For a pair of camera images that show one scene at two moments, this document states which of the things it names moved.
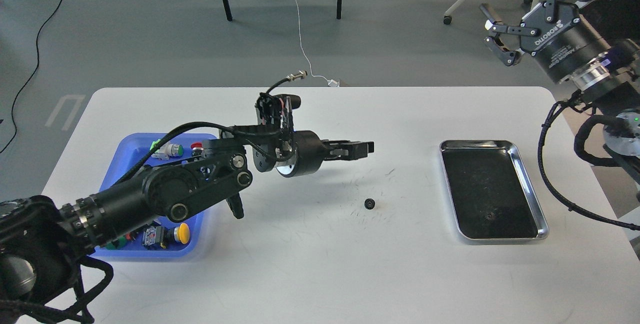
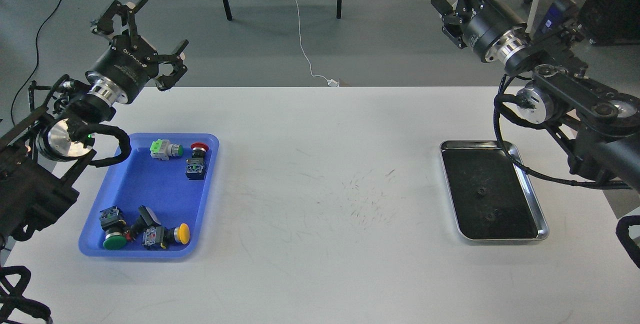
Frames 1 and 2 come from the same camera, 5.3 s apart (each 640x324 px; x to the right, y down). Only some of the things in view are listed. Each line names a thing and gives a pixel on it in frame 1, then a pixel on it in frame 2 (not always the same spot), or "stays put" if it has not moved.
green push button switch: [166, 150] stays put
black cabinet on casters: [617, 18] stays put
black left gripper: [310, 151] to [124, 70]
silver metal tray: [491, 195] stays put
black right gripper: [562, 43] to [491, 31]
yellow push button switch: [161, 235] stays put
